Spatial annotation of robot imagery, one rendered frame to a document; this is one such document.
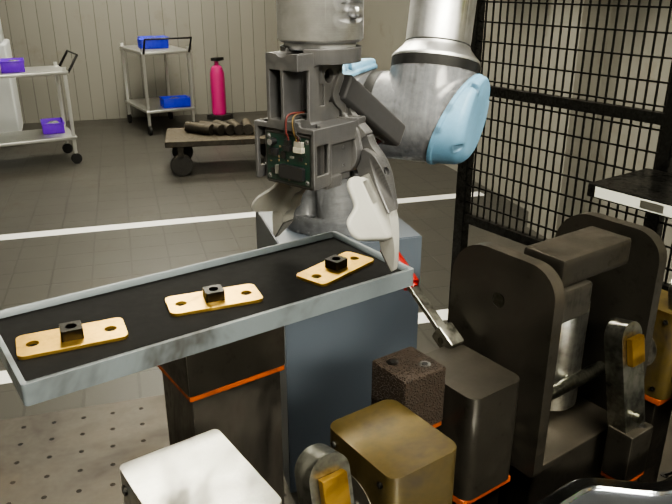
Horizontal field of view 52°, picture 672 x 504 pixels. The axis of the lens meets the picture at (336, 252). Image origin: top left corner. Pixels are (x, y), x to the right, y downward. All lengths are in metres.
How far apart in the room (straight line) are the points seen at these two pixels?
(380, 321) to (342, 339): 0.06
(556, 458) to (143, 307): 0.45
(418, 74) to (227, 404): 0.47
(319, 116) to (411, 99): 0.29
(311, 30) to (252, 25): 7.64
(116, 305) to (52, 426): 0.72
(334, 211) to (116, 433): 0.59
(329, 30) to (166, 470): 0.36
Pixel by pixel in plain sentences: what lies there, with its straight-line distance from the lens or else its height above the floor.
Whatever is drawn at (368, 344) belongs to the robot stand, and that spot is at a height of 0.94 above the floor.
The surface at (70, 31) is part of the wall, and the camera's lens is 8.11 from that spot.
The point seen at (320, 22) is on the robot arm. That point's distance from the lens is 0.59.
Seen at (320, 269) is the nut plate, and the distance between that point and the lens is 0.69.
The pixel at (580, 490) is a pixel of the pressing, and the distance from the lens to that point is 0.70.
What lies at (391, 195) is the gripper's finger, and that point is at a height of 1.25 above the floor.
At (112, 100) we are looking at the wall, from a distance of 8.18.
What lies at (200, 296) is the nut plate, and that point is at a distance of 0.64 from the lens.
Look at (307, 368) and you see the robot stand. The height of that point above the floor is 0.92.
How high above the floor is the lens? 1.43
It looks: 21 degrees down
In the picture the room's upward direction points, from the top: straight up
